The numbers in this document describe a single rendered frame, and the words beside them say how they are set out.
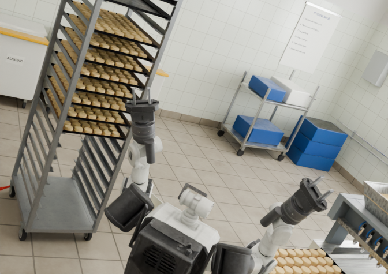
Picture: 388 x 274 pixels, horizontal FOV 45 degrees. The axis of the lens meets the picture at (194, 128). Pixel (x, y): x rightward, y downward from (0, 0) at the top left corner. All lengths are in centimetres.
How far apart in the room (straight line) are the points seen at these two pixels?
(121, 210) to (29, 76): 333
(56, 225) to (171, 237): 179
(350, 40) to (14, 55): 454
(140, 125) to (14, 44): 317
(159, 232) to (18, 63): 348
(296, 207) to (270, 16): 477
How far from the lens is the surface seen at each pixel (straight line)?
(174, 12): 277
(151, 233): 158
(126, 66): 284
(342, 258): 282
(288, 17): 641
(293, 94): 600
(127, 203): 172
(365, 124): 699
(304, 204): 165
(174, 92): 606
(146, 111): 172
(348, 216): 289
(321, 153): 668
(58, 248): 337
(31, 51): 482
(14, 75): 490
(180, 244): 158
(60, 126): 283
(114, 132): 303
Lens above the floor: 211
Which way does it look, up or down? 20 degrees down
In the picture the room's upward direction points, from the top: 23 degrees clockwise
